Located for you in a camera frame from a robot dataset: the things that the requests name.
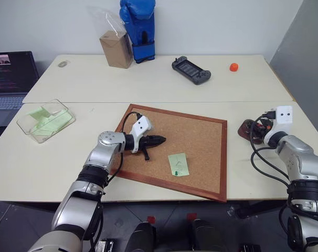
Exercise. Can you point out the clear tape roll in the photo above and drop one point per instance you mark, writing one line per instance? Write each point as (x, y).
(63, 63)

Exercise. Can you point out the flat green note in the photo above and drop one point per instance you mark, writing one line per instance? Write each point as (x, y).
(55, 124)

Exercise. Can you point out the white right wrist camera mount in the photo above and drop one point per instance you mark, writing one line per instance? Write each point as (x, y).
(281, 118)

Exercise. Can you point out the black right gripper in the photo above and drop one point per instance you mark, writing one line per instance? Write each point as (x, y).
(267, 117)

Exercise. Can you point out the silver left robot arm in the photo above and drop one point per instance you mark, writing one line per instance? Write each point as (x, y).
(77, 204)

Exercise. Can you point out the wood-framed cork board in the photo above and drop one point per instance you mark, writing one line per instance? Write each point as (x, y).
(190, 141)

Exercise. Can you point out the clear plastic bag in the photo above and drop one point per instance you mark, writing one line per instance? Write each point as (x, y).
(110, 18)

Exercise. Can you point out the dark rounded shape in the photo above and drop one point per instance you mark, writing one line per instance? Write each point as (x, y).
(205, 235)
(143, 236)

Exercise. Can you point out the brown cardboard box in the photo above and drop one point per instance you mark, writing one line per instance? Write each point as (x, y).
(117, 50)

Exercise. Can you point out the folded green note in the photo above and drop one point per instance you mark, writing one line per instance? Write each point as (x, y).
(39, 114)

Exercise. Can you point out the green sticky note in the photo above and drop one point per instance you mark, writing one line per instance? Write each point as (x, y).
(178, 163)

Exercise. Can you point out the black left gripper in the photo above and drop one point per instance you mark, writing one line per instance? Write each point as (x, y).
(144, 143)

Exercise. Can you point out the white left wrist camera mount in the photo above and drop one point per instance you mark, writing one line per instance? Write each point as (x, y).
(141, 126)

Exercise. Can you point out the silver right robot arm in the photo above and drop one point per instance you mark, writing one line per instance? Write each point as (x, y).
(303, 189)

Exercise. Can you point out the blue boxing glove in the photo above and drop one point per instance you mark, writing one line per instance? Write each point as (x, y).
(140, 29)

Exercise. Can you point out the clear plastic box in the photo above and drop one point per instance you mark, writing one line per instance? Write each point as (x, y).
(44, 120)

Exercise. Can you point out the brown pushpin tray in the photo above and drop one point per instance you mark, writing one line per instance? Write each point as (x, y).
(247, 131)

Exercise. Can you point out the orange bottle cap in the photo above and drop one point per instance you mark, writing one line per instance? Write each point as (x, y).
(234, 67)

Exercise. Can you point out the grey handheld game controller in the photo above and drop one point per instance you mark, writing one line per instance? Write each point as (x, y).
(191, 70)

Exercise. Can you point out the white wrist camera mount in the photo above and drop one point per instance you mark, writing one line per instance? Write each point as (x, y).
(141, 126)
(281, 118)

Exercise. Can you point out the open laptop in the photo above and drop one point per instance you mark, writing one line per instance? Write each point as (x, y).
(9, 84)

